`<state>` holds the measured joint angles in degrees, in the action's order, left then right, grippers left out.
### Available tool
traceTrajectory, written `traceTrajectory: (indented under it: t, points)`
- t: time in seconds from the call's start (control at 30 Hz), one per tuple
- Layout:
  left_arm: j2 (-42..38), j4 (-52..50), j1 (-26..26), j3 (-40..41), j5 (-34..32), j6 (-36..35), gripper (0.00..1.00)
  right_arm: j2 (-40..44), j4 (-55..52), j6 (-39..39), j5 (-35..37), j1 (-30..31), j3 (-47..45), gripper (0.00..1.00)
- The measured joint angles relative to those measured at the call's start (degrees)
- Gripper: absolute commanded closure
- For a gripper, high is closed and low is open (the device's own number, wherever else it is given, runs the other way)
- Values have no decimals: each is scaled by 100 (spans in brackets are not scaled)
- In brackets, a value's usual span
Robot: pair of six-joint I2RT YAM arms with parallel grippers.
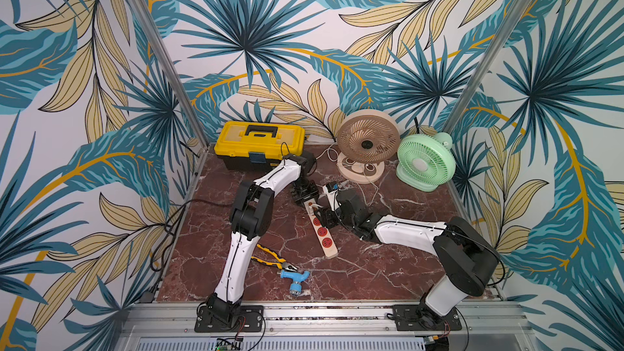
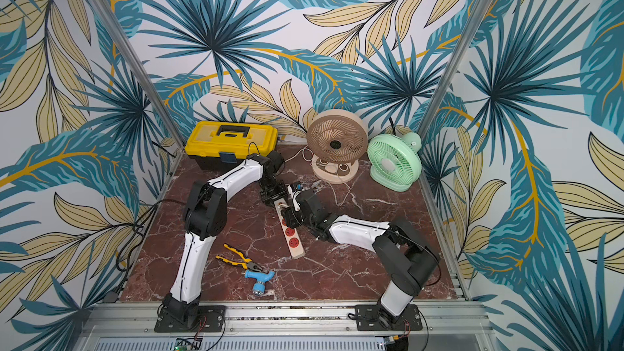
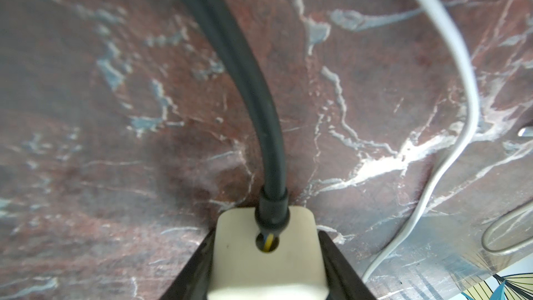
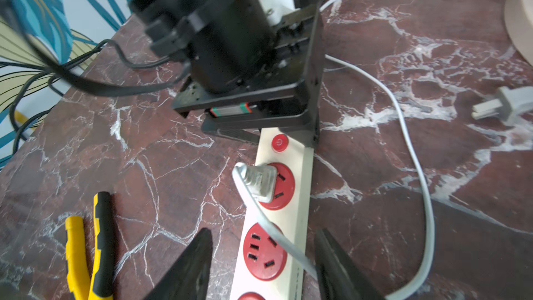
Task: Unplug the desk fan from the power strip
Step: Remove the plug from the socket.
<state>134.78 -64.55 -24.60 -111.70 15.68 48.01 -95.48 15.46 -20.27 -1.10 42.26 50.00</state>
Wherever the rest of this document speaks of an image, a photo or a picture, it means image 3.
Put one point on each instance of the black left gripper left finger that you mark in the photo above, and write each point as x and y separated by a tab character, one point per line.
193	281

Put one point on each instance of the beige power strip red sockets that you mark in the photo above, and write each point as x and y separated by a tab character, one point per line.
293	270

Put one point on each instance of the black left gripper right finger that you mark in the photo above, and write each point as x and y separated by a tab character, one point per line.
343	282

